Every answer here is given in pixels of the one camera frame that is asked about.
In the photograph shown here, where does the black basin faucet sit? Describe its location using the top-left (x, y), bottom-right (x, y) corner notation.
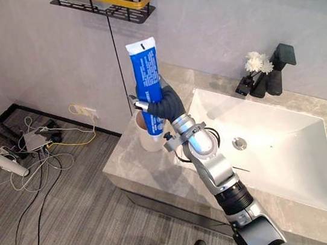
top-left (230, 41), bottom-right (301, 102)

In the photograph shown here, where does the wide white wall socket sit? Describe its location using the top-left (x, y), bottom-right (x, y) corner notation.
top-left (77, 105), bottom-right (100, 122)

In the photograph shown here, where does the white sink basin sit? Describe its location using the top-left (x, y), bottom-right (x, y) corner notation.
top-left (174, 70), bottom-right (327, 235)

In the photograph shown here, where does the white artificial flower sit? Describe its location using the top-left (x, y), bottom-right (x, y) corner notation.
top-left (243, 48), bottom-right (276, 78)

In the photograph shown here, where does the round metal sink drain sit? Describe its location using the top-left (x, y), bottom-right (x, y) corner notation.
top-left (231, 135), bottom-right (247, 151)

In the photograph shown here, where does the white power strip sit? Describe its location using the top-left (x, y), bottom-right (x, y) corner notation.
top-left (0, 144), bottom-right (21, 164)

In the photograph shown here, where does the yellow cable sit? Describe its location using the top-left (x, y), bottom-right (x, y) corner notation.
top-left (41, 101), bottom-right (99, 151)

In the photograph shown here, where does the black power adapter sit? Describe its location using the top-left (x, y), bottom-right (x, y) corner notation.
top-left (43, 119), bottom-right (64, 145)

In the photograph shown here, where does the white cable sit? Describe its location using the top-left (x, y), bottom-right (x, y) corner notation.
top-left (0, 107), bottom-right (103, 198)

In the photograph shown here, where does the white cup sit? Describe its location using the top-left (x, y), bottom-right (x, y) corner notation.
top-left (131, 106), bottom-right (168, 155)

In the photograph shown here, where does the black cable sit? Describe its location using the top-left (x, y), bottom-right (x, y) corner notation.
top-left (1, 150), bottom-right (87, 245)

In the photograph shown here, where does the black flower vase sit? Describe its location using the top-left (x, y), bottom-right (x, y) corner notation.
top-left (247, 74), bottom-right (271, 100)

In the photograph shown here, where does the grey box device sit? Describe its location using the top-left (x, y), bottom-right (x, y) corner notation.
top-left (22, 128), bottom-right (52, 152)

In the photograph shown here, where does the marble-top dark vanity cabinet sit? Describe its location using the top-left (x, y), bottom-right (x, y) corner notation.
top-left (88, 39), bottom-right (327, 245)

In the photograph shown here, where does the black gold wall shelf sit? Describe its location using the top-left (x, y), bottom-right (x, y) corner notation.
top-left (49, 0), bottom-right (160, 37)

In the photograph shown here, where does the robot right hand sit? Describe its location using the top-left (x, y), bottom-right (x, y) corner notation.
top-left (126, 71), bottom-right (187, 130)

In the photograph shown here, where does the blue toothpaste tube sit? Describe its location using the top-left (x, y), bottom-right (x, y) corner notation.
top-left (123, 36), bottom-right (170, 145)

